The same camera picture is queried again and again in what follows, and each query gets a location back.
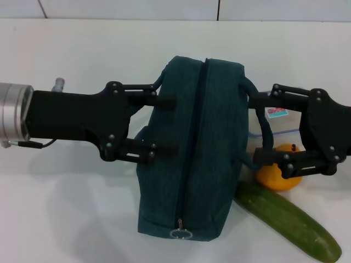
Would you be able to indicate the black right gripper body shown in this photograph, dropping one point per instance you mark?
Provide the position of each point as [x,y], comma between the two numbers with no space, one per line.
[326,128]

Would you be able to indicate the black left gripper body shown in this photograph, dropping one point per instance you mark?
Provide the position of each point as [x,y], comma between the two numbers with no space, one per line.
[68,112]

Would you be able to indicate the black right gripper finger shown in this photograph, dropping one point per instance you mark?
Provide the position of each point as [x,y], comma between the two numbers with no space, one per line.
[299,165]
[279,101]

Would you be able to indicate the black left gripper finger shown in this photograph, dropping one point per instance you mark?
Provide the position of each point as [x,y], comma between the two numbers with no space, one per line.
[140,152]
[153,102]

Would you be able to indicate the clear plastic food container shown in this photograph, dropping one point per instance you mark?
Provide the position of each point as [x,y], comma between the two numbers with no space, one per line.
[286,123]

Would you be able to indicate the orange pear fruit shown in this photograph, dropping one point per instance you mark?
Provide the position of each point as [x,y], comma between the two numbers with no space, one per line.
[270,179]

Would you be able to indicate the dark teal fabric bag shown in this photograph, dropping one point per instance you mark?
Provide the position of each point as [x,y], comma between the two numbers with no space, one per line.
[192,150]

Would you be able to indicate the long green cucumber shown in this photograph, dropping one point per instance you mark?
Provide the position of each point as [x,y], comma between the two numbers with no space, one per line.
[279,219]

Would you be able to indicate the small silver connector plug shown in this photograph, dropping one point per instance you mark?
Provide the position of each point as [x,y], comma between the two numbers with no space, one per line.
[59,84]

